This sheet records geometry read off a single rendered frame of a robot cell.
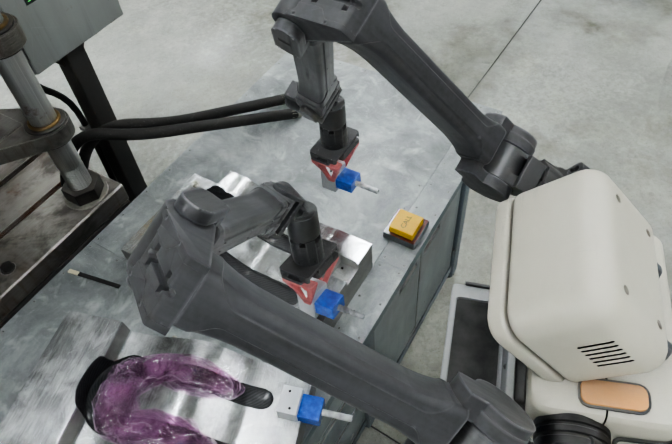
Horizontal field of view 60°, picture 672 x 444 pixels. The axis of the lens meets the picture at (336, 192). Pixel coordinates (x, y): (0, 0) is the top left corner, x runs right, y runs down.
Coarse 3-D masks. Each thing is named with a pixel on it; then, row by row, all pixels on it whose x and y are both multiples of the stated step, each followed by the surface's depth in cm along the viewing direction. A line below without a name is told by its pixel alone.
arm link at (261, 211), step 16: (192, 192) 59; (208, 192) 63; (256, 192) 88; (272, 192) 91; (176, 208) 57; (192, 208) 56; (208, 208) 58; (224, 208) 61; (240, 208) 76; (256, 208) 81; (272, 208) 87; (288, 208) 94; (208, 224) 59; (224, 224) 67; (240, 224) 71; (256, 224) 79; (272, 224) 90; (224, 240) 66; (240, 240) 75
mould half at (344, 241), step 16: (192, 176) 145; (240, 176) 134; (176, 192) 142; (240, 192) 131; (144, 224) 136; (320, 224) 129; (256, 240) 127; (336, 240) 126; (352, 240) 125; (128, 256) 132; (240, 256) 124; (256, 256) 125; (272, 256) 125; (288, 256) 124; (352, 256) 123; (368, 256) 125; (272, 272) 122; (368, 272) 130; (336, 288) 118; (352, 288) 124; (336, 320) 122
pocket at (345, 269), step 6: (342, 258) 124; (348, 258) 122; (336, 264) 123; (342, 264) 125; (348, 264) 124; (354, 264) 123; (336, 270) 124; (342, 270) 124; (348, 270) 124; (354, 270) 122; (336, 276) 123; (342, 276) 123; (348, 276) 123; (348, 282) 120
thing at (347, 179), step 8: (328, 168) 130; (344, 168) 131; (344, 176) 130; (352, 176) 129; (360, 176) 131; (328, 184) 131; (336, 184) 130; (344, 184) 129; (352, 184) 128; (360, 184) 129; (376, 192) 127
